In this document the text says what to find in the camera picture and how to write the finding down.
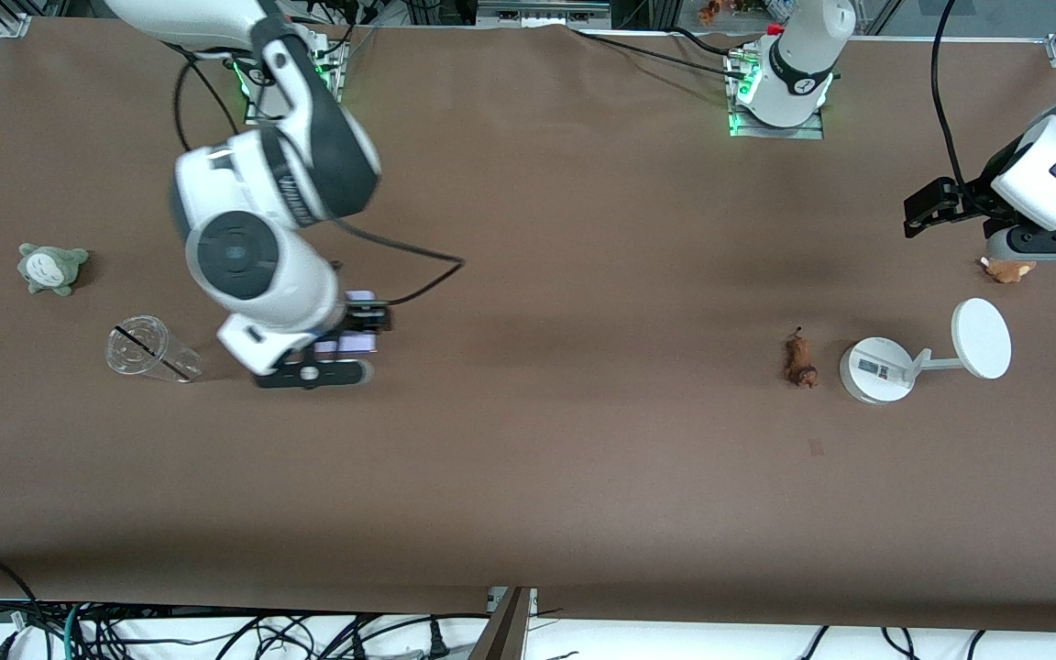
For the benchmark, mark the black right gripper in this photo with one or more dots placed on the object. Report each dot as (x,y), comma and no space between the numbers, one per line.
(366,318)

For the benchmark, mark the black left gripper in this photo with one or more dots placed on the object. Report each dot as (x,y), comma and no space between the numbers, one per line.
(973,197)

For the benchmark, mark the brown lion statue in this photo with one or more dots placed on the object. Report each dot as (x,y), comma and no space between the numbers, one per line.
(800,362)

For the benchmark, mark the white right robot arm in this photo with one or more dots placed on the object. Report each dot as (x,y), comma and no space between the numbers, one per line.
(244,252)

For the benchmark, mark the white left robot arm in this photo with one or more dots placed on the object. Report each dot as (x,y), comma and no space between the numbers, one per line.
(1055,174)

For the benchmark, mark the small orange brown plush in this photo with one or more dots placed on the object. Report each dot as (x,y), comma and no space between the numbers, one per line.
(1007,269)

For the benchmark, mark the white round stand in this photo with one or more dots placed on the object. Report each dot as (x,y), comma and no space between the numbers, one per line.
(876,371)

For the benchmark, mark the brown table cover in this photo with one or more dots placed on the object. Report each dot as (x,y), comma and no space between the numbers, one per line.
(528,477)

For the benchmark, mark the clear plastic cup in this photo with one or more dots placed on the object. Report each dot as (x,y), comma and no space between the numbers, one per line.
(143,350)

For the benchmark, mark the black straw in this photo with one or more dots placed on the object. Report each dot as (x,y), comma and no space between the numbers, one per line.
(138,341)

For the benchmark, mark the orange background toy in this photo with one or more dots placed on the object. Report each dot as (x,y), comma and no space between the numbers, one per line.
(711,11)

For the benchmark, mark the grey green plush toy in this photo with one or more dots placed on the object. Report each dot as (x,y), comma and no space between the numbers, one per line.
(51,269)

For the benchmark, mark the black power plug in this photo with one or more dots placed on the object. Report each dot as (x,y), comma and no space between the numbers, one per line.
(438,646)

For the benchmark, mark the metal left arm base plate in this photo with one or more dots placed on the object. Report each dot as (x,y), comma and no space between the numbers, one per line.
(812,131)

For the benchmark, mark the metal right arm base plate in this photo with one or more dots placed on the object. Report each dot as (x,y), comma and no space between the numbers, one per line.
(331,64)

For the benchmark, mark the aluminium frame leg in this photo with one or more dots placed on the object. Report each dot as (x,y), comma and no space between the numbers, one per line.
(505,632)

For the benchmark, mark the aluminium frame profile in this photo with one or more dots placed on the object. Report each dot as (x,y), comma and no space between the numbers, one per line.
(537,11)

